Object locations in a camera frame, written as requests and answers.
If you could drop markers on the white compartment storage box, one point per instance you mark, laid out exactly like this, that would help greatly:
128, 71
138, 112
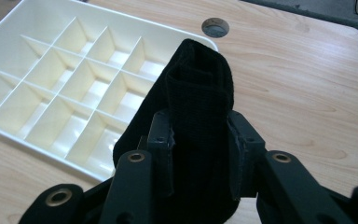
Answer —
43, 18

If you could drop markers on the black sock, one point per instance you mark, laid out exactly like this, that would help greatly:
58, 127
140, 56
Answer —
199, 93

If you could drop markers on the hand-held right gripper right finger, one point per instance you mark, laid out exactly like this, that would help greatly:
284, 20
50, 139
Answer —
245, 146

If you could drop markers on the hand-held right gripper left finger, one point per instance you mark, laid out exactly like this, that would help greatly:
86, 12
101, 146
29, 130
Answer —
161, 140

